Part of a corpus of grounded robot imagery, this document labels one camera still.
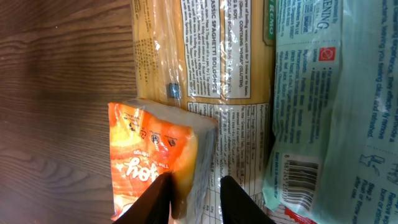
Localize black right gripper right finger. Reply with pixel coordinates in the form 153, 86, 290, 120
220, 175, 275, 224

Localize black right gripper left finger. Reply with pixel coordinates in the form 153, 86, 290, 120
113, 172, 173, 224

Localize orange snack packet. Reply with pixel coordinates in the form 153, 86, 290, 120
108, 98, 218, 223

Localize mint green wipes pack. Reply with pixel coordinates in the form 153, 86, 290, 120
263, 0, 397, 223

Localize spaghetti pack orange ends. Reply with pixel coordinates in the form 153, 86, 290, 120
131, 0, 275, 223

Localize red sachet stick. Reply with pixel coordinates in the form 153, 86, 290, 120
284, 207, 317, 224

